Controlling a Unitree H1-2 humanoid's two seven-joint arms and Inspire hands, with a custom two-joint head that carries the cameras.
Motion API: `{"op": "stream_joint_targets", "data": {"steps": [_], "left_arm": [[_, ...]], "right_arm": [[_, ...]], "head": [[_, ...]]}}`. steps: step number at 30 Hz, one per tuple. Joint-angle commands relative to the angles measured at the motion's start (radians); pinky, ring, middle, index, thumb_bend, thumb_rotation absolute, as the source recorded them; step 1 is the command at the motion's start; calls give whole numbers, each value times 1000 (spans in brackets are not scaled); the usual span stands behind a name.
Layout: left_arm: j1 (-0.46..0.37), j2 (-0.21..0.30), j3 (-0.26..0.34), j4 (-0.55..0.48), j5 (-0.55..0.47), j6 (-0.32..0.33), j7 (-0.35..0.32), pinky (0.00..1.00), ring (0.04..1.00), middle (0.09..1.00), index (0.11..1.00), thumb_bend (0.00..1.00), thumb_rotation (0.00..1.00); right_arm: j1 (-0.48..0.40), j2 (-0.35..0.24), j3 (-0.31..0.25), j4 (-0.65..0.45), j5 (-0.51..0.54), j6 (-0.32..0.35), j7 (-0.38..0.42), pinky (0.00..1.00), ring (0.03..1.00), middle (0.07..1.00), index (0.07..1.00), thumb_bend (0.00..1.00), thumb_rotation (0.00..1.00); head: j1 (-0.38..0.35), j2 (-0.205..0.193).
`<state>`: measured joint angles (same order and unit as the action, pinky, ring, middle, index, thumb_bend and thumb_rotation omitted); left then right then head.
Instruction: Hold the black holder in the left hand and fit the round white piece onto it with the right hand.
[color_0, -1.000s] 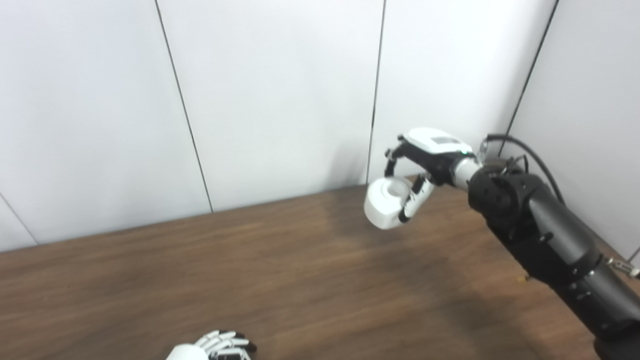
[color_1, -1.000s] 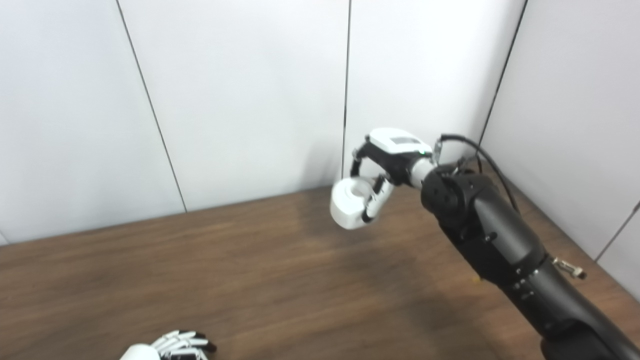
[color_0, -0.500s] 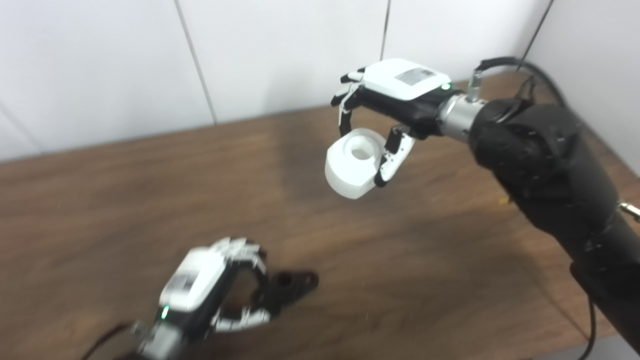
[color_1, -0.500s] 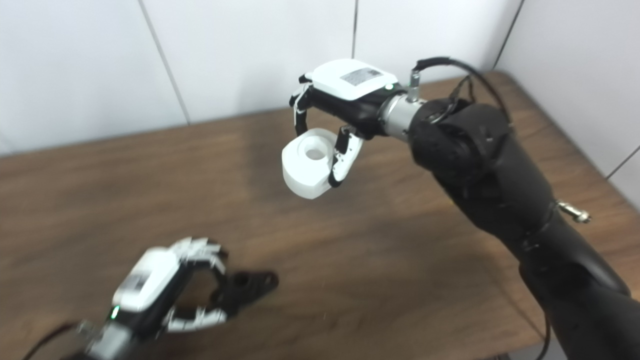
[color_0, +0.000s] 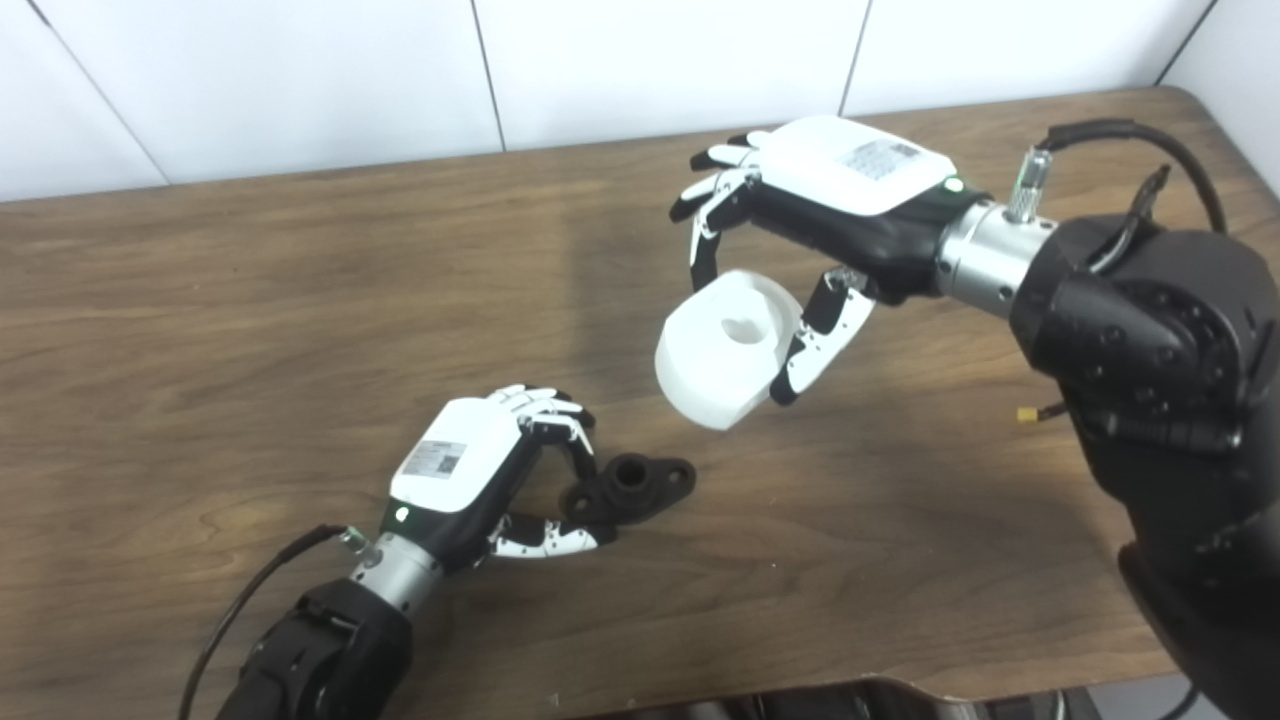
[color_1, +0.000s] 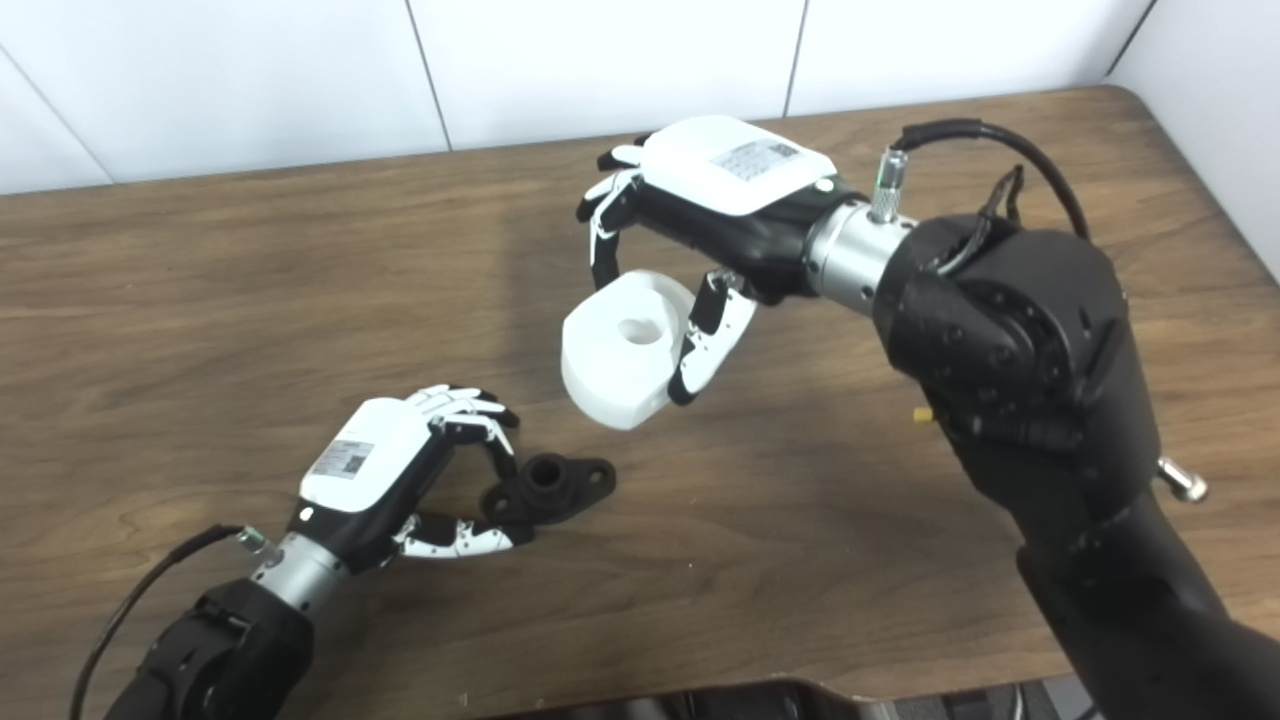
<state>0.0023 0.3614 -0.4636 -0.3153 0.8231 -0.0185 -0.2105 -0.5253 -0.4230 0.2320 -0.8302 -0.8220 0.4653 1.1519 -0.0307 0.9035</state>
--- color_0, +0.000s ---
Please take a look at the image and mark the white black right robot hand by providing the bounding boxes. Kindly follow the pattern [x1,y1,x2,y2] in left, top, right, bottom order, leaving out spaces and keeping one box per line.
[669,115,991,406]

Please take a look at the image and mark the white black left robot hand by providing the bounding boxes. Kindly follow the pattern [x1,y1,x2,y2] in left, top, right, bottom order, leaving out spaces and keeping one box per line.
[380,385,618,576]

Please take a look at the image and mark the black flanged holder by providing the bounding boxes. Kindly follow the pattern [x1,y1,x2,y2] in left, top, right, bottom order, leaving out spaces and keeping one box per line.
[560,453,698,528]

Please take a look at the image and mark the round white piece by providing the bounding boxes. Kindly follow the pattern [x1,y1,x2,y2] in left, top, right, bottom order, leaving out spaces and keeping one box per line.
[655,270,803,432]

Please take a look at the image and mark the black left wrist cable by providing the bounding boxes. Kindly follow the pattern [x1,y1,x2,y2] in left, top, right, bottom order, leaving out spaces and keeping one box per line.
[178,524,353,720]

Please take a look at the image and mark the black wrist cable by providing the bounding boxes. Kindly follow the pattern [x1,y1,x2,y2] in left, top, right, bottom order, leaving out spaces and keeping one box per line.
[1005,118,1229,236]
[178,524,353,720]

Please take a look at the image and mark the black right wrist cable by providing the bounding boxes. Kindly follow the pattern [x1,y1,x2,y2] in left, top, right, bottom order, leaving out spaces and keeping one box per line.
[1005,118,1229,236]

